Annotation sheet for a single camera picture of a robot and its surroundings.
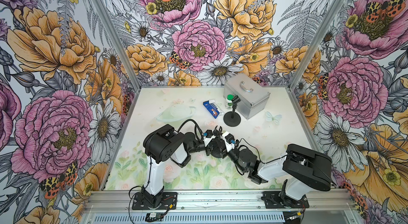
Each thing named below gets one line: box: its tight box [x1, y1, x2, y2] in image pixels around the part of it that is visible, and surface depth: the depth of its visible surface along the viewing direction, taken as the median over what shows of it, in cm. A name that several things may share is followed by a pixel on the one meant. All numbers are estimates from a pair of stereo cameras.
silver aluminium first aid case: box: [223, 72, 271, 120], surface depth 101 cm
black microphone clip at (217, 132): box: [213, 125, 224, 137], surface depth 77 cm
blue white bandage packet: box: [202, 99, 225, 119], surface depth 107 cm
